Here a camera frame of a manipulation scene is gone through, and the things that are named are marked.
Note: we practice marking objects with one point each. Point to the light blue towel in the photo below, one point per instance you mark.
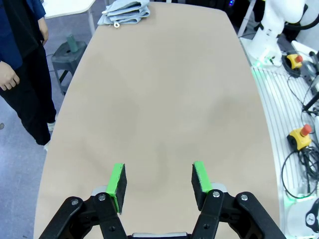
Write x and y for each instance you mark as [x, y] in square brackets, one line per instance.
[124, 20]
[127, 7]

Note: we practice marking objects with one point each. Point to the grey stool with hole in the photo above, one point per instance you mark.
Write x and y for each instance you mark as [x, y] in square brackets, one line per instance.
[67, 56]

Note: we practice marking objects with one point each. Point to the person's right hand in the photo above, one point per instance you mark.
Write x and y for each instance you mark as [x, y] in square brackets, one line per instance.
[8, 77]

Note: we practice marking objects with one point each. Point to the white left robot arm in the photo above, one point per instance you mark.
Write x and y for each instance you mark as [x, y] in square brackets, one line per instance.
[306, 219]

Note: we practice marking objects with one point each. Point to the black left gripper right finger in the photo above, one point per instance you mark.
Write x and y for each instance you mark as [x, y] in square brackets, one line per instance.
[199, 189]

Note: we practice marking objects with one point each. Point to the green cup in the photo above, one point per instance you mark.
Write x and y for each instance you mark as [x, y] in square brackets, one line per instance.
[72, 43]

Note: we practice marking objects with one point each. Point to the white ribbed base platform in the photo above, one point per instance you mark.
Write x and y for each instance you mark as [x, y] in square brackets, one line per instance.
[274, 99]

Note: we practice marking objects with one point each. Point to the person in navy jacket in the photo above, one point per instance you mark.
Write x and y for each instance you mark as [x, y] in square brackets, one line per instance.
[25, 99]

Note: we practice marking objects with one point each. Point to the white sneaker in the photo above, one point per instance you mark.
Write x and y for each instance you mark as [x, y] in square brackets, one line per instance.
[46, 147]
[51, 126]

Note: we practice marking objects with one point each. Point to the white side table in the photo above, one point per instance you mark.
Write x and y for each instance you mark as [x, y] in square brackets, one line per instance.
[69, 7]

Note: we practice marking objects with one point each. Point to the yellow emergency stop button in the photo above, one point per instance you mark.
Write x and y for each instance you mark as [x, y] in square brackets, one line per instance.
[299, 140]
[291, 62]

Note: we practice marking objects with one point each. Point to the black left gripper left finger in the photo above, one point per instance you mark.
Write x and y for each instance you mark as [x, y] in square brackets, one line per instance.
[117, 189]

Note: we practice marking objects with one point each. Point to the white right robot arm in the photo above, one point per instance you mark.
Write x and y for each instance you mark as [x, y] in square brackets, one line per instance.
[271, 25]

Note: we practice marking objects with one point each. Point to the person's left hand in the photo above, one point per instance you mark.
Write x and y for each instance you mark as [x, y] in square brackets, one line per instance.
[44, 31]

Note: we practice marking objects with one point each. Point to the black computer tower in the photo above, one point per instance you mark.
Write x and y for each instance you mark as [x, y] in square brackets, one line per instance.
[224, 3]

